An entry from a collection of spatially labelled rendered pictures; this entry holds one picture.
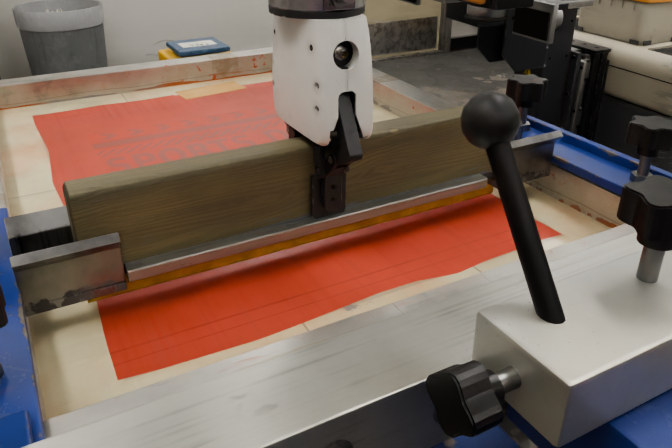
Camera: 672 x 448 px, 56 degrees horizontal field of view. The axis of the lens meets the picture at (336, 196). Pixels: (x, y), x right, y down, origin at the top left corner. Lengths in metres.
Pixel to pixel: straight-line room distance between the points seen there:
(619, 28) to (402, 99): 0.90
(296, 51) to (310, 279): 0.19
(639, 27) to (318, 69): 1.27
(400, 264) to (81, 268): 0.26
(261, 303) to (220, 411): 0.22
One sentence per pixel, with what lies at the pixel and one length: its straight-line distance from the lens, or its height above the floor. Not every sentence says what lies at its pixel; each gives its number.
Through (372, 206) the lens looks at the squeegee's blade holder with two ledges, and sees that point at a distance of 0.56.
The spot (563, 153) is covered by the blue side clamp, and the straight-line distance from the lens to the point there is 0.70.
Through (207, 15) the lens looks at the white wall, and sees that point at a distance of 4.39.
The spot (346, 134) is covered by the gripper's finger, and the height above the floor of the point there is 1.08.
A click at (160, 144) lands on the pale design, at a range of 0.84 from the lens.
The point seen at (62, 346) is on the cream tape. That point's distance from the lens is 0.51.
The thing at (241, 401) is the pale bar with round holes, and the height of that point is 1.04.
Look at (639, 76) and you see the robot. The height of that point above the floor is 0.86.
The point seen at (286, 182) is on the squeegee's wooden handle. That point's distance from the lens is 0.52.
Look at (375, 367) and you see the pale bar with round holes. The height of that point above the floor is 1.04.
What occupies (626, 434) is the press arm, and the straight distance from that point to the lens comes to 0.32.
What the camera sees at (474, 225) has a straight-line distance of 0.63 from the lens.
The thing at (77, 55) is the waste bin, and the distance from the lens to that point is 3.71.
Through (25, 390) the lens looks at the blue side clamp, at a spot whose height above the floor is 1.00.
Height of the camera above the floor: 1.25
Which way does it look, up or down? 26 degrees down
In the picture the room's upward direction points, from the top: straight up
